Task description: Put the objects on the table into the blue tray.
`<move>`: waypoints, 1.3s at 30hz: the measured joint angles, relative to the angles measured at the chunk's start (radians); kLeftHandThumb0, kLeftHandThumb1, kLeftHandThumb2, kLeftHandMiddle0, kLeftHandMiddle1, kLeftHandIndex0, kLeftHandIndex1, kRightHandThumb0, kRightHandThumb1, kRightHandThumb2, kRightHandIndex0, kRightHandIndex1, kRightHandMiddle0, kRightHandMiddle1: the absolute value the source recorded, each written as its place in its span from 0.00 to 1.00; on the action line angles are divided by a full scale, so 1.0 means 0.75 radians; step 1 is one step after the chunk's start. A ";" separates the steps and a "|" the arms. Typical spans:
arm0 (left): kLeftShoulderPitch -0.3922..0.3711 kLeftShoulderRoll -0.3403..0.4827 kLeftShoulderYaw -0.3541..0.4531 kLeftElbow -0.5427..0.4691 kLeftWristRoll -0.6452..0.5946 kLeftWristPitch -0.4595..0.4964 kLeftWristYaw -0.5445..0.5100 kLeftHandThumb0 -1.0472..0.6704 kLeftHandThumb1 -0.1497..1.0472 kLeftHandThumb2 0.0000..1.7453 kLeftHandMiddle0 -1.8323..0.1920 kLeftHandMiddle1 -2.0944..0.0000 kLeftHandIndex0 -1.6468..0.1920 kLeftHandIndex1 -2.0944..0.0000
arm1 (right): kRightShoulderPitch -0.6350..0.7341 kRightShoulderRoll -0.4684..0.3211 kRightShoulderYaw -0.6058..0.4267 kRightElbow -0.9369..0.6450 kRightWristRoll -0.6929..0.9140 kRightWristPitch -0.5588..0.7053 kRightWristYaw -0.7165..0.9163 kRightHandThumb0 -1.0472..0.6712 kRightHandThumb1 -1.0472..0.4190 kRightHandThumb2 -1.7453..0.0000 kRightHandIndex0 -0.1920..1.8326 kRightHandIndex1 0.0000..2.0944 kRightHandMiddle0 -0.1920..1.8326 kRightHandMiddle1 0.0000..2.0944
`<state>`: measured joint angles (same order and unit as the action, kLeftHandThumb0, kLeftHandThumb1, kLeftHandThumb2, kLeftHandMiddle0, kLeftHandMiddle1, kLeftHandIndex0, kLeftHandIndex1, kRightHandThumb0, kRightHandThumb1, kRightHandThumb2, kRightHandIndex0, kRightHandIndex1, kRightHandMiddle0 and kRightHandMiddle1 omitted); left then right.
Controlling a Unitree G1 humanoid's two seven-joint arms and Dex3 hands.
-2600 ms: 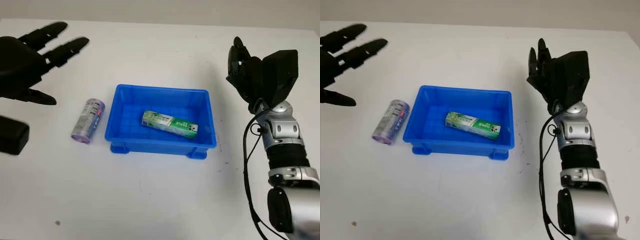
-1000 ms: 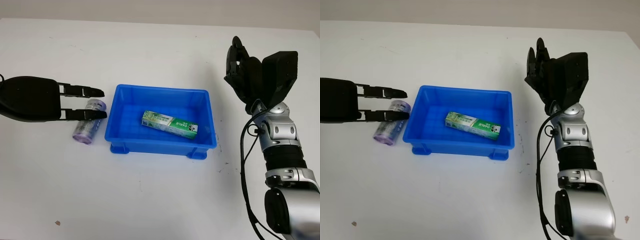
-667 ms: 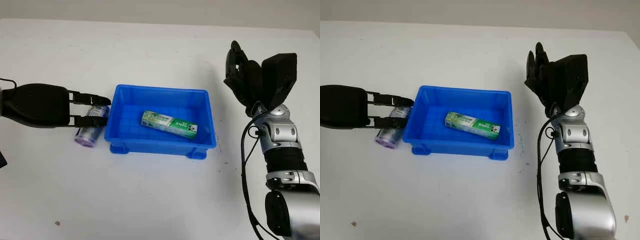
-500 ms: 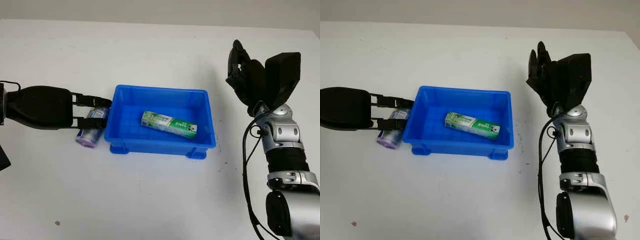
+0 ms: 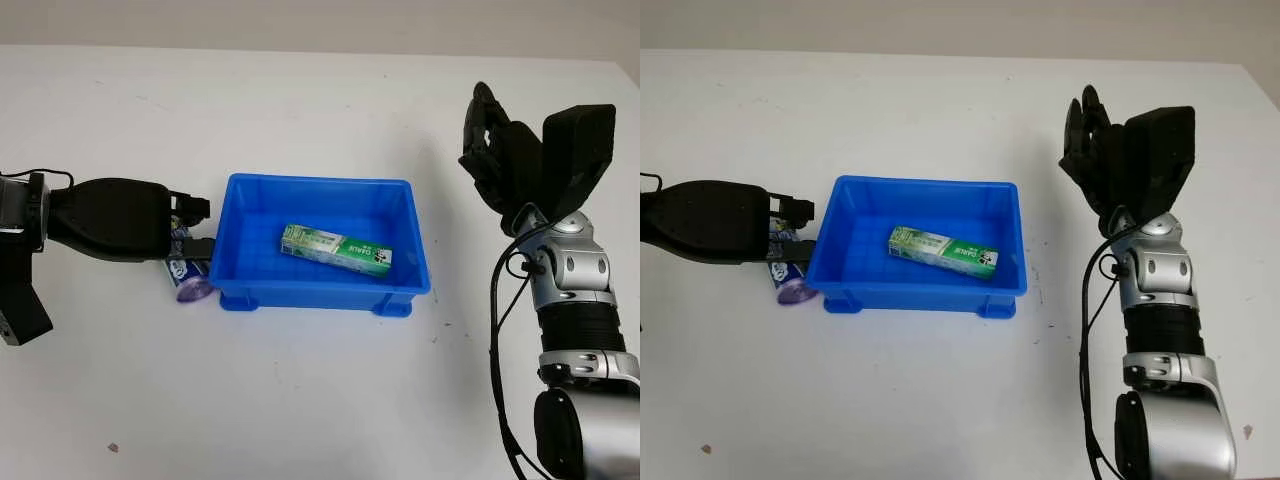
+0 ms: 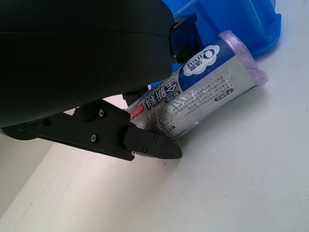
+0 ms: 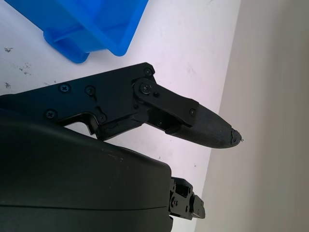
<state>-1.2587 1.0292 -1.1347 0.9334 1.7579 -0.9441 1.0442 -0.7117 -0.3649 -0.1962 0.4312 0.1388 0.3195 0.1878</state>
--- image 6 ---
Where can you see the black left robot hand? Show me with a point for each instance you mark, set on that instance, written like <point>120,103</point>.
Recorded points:
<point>72,60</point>

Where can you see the purple garbage bag roll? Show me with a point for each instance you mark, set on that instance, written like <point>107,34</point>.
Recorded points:
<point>212,87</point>

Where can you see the blue plastic tray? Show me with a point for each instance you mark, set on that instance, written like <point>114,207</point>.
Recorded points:
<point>229,19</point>

